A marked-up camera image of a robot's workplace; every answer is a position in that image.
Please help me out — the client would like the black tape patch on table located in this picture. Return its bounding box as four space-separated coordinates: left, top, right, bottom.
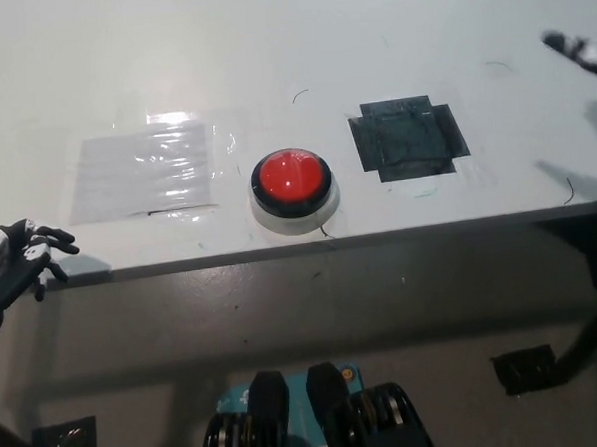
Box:
345 91 473 186

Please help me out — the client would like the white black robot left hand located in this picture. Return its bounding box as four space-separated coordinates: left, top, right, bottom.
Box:
0 214 84 311

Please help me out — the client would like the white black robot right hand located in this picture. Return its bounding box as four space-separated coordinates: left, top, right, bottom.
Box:
541 27 597 82

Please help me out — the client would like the red dome push button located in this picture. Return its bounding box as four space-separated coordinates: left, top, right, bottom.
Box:
246 144 342 238

